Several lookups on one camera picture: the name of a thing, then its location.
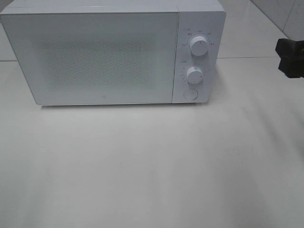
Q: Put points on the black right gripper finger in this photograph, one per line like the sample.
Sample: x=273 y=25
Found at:
x=292 y=69
x=290 y=50

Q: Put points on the white microwave oven body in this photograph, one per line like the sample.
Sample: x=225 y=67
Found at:
x=195 y=17

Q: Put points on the white microwave door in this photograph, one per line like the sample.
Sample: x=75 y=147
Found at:
x=79 y=59

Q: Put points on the white microwave knob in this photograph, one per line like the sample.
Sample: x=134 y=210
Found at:
x=194 y=75
x=199 y=45

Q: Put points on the round white door-release button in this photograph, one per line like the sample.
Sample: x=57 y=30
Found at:
x=191 y=94

